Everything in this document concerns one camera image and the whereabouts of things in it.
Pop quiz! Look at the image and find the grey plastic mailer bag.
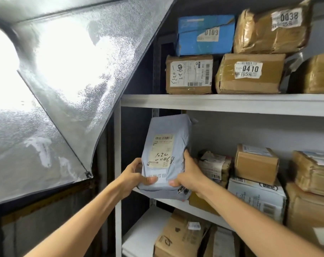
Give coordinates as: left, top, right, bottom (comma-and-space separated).
137, 114, 193, 201

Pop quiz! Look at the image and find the cardboard parcel white label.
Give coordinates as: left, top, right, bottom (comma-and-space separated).
203, 226, 240, 257

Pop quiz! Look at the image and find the person's right forearm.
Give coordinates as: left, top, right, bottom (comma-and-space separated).
201, 184, 321, 257

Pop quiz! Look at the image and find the taped brown parcel 0410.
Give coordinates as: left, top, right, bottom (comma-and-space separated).
215, 53, 286, 95

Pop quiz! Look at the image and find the person's left forearm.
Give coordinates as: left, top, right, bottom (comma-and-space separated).
25, 182, 125, 257

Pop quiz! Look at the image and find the yellow fronted box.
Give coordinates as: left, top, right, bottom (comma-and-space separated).
188, 180, 228, 216

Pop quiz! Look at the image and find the white metal shelf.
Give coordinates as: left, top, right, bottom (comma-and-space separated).
113, 0, 324, 257

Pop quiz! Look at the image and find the brown box handwritten white label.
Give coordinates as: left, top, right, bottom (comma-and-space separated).
166, 55, 214, 95

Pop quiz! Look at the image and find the small cardboard box white label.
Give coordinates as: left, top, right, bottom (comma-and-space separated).
234, 143, 280, 186

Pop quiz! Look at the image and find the person's left hand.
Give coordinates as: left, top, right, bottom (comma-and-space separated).
115, 157, 158, 198

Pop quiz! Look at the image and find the taped brown parcel 0038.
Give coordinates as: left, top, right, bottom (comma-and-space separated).
233, 0, 312, 54

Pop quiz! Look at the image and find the silver softbox light reflector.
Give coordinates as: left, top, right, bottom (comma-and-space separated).
0, 0, 177, 208

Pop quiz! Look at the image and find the small taped box 0461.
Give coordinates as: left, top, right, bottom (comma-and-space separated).
281, 52, 324, 94

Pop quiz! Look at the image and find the person's right hand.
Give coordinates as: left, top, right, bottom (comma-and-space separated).
168, 150, 214, 200

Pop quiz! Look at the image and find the dull yellow wall strip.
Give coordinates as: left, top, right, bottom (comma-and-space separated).
0, 182, 94, 225

